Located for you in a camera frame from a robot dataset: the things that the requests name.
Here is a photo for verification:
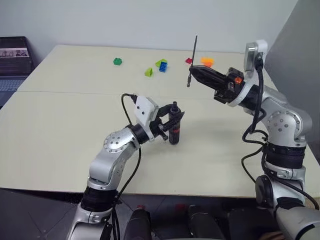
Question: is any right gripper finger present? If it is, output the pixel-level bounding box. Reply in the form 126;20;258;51
189;64;227;80
190;69;226;91

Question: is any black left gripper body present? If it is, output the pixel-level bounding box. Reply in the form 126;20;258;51
149;112;171;143

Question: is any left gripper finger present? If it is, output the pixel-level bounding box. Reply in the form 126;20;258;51
161;111;187;133
156;103;175;120

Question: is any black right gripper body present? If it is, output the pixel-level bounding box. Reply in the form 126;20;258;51
213;67;245;105

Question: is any orange toy brick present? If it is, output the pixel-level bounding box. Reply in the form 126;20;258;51
200;56;215;67

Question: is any dark rounded shape red cap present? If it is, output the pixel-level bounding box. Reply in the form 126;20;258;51
124;204;152;240

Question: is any black laptop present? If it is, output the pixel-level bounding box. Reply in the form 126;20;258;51
0;36;35;109

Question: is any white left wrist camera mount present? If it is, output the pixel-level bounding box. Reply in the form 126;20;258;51
133;95;160;141

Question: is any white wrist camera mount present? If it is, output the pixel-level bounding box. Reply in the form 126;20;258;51
228;39;269;108
133;95;160;141

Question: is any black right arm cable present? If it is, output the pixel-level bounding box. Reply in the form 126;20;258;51
241;53;320;211

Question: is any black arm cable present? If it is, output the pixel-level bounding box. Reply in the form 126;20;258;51
241;53;320;211
109;93;143;240

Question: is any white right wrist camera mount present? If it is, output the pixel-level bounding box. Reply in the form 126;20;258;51
228;39;269;108

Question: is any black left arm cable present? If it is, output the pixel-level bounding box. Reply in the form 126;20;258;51
109;93;143;240

